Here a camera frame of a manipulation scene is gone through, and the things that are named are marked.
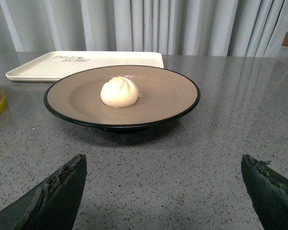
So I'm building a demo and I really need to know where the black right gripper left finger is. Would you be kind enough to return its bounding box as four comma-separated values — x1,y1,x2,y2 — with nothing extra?
0,154,87,230

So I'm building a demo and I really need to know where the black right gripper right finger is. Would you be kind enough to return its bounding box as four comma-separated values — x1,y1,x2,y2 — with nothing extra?
241,155,288,230

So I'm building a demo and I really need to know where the tan plate with black rim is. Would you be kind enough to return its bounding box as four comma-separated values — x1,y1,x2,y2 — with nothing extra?
44,65,201,132

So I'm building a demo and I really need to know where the white steamed bun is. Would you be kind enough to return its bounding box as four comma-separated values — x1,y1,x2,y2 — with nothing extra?
100,76,142,108

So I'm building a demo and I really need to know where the cream bear tray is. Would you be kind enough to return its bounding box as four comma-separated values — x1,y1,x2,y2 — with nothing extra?
6,51,164,82

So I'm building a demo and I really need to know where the grey pleated curtain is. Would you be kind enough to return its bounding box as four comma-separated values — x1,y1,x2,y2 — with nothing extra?
0,0,288,57

